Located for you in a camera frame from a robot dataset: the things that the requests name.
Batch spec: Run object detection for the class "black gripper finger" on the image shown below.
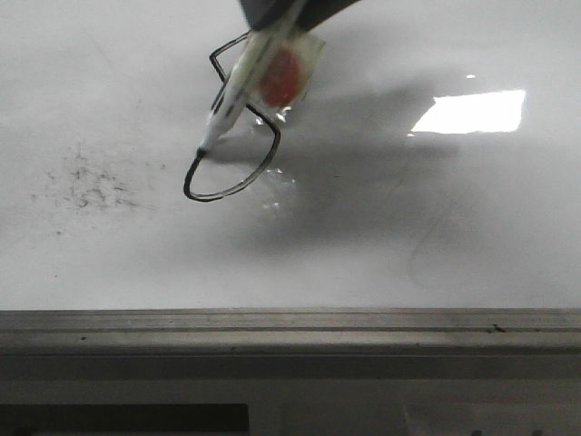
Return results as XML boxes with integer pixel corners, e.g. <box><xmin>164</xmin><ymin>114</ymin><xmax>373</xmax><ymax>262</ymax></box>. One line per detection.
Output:
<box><xmin>296</xmin><ymin>0</ymin><xmax>358</xmax><ymax>32</ymax></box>
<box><xmin>239</xmin><ymin>0</ymin><xmax>304</xmax><ymax>31</ymax></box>

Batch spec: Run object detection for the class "white black whiteboard marker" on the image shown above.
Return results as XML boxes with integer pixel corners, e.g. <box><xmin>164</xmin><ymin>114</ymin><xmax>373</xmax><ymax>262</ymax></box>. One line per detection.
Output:
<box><xmin>199</xmin><ymin>19</ymin><xmax>297</xmax><ymax>152</ymax></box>

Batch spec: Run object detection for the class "clear adhesive tape piece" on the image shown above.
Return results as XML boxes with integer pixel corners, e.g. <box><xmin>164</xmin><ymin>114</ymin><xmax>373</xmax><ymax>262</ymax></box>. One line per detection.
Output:
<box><xmin>250</xmin><ymin>31</ymin><xmax>324</xmax><ymax>112</ymax></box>

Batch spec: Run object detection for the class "red round magnet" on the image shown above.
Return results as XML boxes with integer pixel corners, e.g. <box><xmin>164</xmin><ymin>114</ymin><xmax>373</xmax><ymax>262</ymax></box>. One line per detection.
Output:
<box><xmin>259</xmin><ymin>48</ymin><xmax>300</xmax><ymax>107</ymax></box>

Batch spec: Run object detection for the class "white whiteboard with aluminium frame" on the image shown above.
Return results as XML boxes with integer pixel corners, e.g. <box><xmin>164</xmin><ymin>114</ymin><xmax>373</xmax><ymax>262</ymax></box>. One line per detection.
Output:
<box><xmin>1</xmin><ymin>1</ymin><xmax>580</xmax><ymax>354</ymax></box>

